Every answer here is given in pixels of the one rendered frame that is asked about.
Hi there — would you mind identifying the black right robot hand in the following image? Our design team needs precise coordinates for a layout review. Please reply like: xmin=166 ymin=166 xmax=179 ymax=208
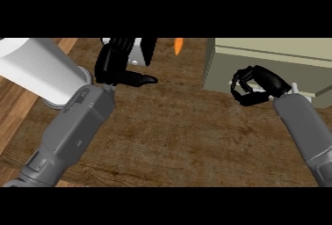
xmin=230 ymin=64 xmax=294 ymax=107

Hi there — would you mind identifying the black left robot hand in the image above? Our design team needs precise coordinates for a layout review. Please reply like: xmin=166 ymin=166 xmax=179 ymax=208
xmin=93 ymin=37 xmax=160 ymax=88

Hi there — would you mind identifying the pale olive open drawer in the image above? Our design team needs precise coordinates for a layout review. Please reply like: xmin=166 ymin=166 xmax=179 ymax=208
xmin=202 ymin=37 xmax=332 ymax=110

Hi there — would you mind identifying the orange carrot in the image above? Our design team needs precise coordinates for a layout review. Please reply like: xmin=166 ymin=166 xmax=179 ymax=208
xmin=173 ymin=37 xmax=186 ymax=56

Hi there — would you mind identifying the large white cylinder roll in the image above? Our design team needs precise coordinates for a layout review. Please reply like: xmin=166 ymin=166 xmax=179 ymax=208
xmin=0 ymin=37 xmax=95 ymax=111

